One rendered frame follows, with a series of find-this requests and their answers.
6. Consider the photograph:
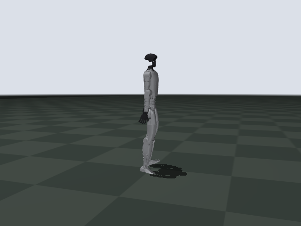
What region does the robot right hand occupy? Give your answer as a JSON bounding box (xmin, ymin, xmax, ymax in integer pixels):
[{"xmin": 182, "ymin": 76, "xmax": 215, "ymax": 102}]
[{"xmin": 138, "ymin": 108, "xmax": 149, "ymax": 124}]

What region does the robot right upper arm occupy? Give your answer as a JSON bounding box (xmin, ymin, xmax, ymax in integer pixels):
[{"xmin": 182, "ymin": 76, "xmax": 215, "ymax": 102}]
[{"xmin": 143, "ymin": 72, "xmax": 152, "ymax": 96}]

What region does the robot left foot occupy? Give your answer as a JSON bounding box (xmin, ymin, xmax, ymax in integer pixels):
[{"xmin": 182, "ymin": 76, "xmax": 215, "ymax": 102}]
[{"xmin": 147, "ymin": 159, "xmax": 160, "ymax": 166}]

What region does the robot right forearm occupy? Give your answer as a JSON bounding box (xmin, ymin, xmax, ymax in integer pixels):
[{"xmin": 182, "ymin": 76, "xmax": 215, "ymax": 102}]
[{"xmin": 144, "ymin": 89, "xmax": 151, "ymax": 112}]

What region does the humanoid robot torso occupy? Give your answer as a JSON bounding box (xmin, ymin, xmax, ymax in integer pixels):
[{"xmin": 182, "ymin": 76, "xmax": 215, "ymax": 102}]
[{"xmin": 145, "ymin": 69, "xmax": 159, "ymax": 111}]

